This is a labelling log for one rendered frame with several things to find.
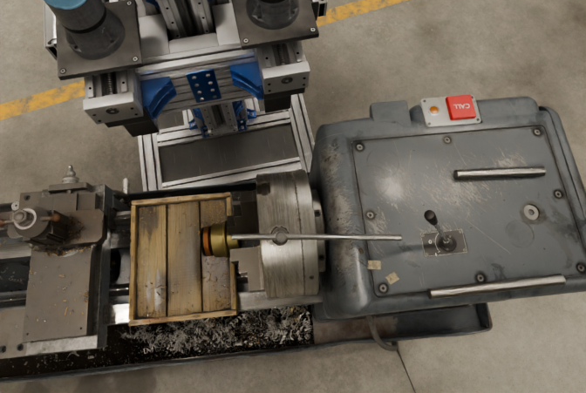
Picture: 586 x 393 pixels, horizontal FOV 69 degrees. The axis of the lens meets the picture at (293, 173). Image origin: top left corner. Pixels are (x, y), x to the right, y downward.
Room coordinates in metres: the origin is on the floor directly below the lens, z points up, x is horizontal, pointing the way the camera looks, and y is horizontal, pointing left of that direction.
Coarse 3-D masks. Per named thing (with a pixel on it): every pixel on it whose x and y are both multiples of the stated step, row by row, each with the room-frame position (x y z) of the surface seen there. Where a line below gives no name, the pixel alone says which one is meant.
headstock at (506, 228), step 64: (320, 128) 0.45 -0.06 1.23; (384, 128) 0.44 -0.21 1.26; (448, 128) 0.45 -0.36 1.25; (512, 128) 0.46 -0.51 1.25; (320, 192) 0.31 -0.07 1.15; (384, 192) 0.29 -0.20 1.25; (448, 192) 0.30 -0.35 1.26; (512, 192) 0.30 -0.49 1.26; (576, 192) 0.31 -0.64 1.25; (384, 256) 0.14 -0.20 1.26; (448, 256) 0.15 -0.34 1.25; (512, 256) 0.16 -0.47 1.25; (576, 256) 0.17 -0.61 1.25
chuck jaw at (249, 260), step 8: (240, 248) 0.17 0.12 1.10; (248, 248) 0.17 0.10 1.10; (256, 248) 0.17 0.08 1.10; (232, 256) 0.15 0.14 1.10; (240, 256) 0.15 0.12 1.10; (248, 256) 0.15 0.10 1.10; (256, 256) 0.15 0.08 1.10; (240, 264) 0.13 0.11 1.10; (248, 264) 0.13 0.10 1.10; (256, 264) 0.13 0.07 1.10; (240, 272) 0.11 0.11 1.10; (248, 272) 0.11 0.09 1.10; (256, 272) 0.11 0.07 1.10; (248, 280) 0.09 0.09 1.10; (256, 280) 0.09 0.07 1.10; (256, 288) 0.07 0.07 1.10; (264, 288) 0.08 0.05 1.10
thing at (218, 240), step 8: (216, 224) 0.23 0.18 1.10; (224, 224) 0.22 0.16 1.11; (208, 232) 0.20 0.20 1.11; (216, 232) 0.20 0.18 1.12; (224, 232) 0.20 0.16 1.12; (200, 240) 0.18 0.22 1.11; (208, 240) 0.18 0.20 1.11; (216, 240) 0.18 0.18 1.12; (224, 240) 0.18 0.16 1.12; (232, 240) 0.19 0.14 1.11; (240, 240) 0.20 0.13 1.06; (208, 248) 0.16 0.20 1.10; (216, 248) 0.16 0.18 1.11; (224, 248) 0.16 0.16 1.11; (232, 248) 0.17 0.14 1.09; (216, 256) 0.15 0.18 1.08
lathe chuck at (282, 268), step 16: (256, 176) 0.33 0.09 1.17; (272, 176) 0.33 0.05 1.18; (288, 176) 0.33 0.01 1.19; (272, 192) 0.28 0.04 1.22; (288, 192) 0.28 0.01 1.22; (272, 208) 0.24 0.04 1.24; (288, 208) 0.24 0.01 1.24; (272, 224) 0.20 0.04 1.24; (288, 224) 0.21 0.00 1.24; (272, 240) 0.17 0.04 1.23; (288, 240) 0.17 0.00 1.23; (272, 256) 0.14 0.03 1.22; (288, 256) 0.14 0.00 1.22; (272, 272) 0.11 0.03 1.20; (288, 272) 0.11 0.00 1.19; (272, 288) 0.07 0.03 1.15; (288, 288) 0.08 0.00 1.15
